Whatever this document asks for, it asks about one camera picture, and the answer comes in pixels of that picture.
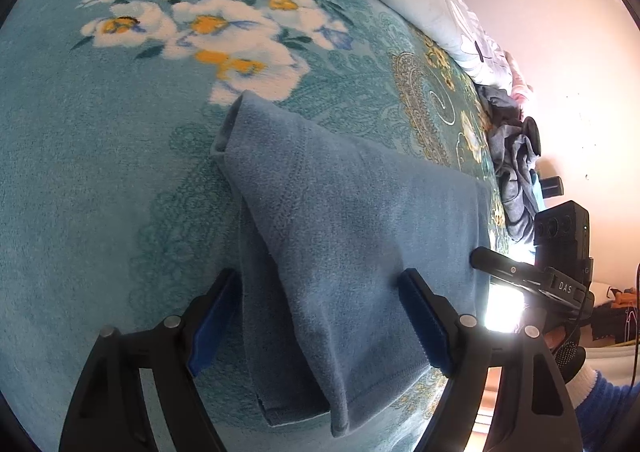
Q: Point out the person's right forearm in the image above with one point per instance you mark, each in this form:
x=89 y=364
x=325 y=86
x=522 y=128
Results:
x=610 y=412

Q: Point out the teal floral blanket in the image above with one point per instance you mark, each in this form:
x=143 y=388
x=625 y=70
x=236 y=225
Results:
x=100 y=156

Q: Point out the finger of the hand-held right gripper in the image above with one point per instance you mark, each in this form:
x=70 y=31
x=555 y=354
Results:
x=510 y=267

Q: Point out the blue sweater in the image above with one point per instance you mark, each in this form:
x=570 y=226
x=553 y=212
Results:
x=340 y=212

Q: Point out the small black box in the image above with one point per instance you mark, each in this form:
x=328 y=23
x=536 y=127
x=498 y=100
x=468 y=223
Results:
x=553 y=187

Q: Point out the pink cloth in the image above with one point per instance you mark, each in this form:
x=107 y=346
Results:
x=517 y=76

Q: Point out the pile of grey clothes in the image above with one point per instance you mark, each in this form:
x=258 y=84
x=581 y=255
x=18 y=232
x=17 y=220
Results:
x=515 y=161

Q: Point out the black round object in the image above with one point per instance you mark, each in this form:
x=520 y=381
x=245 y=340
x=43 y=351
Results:
x=532 y=134

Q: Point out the person's right hand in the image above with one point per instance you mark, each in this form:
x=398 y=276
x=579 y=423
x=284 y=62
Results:
x=567 y=357

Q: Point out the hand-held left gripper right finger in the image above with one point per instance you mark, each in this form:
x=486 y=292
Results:
x=425 y=322

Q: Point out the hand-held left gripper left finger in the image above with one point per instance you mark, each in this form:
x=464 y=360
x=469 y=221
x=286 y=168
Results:
x=210 y=327

